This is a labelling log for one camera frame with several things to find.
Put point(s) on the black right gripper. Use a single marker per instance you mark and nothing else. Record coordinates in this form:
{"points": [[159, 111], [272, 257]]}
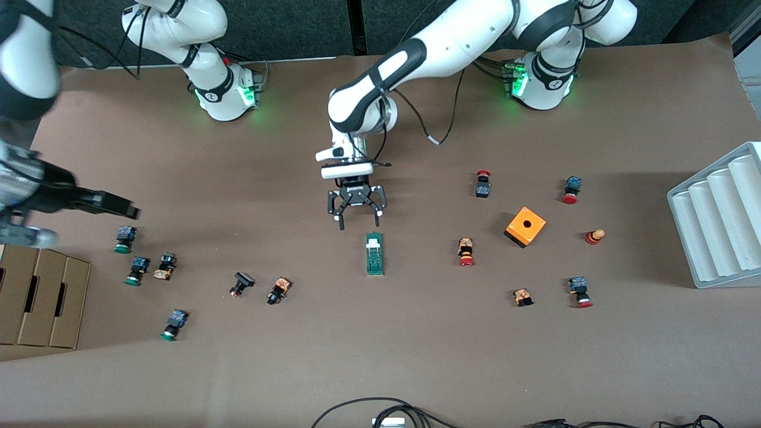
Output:
{"points": [[52, 194]]}

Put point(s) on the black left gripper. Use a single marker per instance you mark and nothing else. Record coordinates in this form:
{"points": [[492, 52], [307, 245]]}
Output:
{"points": [[355, 195]]}

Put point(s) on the green load switch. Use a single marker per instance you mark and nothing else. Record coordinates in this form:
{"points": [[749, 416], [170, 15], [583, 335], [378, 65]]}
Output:
{"points": [[374, 261]]}

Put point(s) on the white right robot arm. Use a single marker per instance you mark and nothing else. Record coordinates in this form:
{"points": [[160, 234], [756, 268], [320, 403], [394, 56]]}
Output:
{"points": [[214, 89]]}

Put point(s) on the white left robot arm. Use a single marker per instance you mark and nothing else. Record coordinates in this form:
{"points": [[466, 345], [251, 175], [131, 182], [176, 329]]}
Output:
{"points": [[452, 35]]}

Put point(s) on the brown cardboard box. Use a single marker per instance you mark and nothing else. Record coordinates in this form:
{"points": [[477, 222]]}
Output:
{"points": [[41, 297]]}

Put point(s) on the red emergency stop orange block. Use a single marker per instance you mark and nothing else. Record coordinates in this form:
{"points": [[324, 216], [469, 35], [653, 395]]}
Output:
{"points": [[466, 251]]}

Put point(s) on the red mushroom button blue block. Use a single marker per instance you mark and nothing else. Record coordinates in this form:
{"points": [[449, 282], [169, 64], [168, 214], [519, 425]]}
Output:
{"points": [[483, 183], [571, 189], [579, 292]]}

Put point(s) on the black square push button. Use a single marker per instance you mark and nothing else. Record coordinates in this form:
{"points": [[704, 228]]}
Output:
{"points": [[241, 283]]}

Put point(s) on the white plug connector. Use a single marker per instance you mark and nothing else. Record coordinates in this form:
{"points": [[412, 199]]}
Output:
{"points": [[389, 422]]}

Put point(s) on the red yellow emergency stop head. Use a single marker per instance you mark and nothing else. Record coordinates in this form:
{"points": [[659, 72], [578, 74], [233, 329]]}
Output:
{"points": [[594, 236]]}

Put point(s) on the grey ridged plastic tray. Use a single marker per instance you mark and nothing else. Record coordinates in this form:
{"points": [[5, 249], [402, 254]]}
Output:
{"points": [[713, 238]]}

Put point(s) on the green push button switch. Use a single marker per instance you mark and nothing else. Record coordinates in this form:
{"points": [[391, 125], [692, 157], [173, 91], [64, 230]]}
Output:
{"points": [[174, 324], [137, 270], [124, 239]]}

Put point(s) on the orange push button enclosure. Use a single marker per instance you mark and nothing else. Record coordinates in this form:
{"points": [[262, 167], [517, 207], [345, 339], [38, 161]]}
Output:
{"points": [[525, 226]]}

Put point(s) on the grey metal frame rail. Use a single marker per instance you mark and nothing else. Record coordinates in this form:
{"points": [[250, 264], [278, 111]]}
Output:
{"points": [[750, 59]]}

